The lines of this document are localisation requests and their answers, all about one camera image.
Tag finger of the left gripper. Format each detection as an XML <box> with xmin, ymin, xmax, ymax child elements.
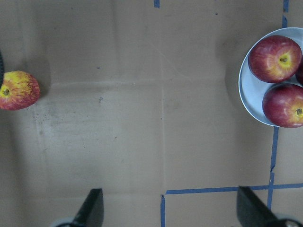
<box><xmin>0</xmin><ymin>52</ymin><xmax>3</xmax><ymax>87</ymax></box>

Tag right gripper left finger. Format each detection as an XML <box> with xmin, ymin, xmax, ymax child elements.
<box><xmin>71</xmin><ymin>188</ymin><xmax>104</xmax><ymax>227</ymax></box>

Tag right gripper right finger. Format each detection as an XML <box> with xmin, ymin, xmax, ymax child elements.
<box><xmin>236</xmin><ymin>186</ymin><xmax>284</xmax><ymax>227</ymax></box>

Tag yellow red apple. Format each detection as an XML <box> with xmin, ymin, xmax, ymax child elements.
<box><xmin>0</xmin><ymin>70</ymin><xmax>40</xmax><ymax>111</ymax></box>

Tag red apple plate front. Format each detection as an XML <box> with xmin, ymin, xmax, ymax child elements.
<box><xmin>262</xmin><ymin>83</ymin><xmax>303</xmax><ymax>128</ymax></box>

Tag red apple plate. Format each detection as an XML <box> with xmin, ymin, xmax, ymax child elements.
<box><xmin>248</xmin><ymin>35</ymin><xmax>303</xmax><ymax>83</ymax></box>
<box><xmin>295</xmin><ymin>65</ymin><xmax>303</xmax><ymax>85</ymax></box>
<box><xmin>262</xmin><ymin>83</ymin><xmax>303</xmax><ymax>128</ymax></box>

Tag light blue round plate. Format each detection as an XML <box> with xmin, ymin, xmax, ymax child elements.
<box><xmin>238</xmin><ymin>27</ymin><xmax>303</xmax><ymax>127</ymax></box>

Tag red apple plate left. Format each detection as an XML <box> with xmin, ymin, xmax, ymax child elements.
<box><xmin>295</xmin><ymin>65</ymin><xmax>303</xmax><ymax>85</ymax></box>

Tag red apple plate back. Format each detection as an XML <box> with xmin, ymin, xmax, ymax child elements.
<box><xmin>248</xmin><ymin>35</ymin><xmax>303</xmax><ymax>83</ymax></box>

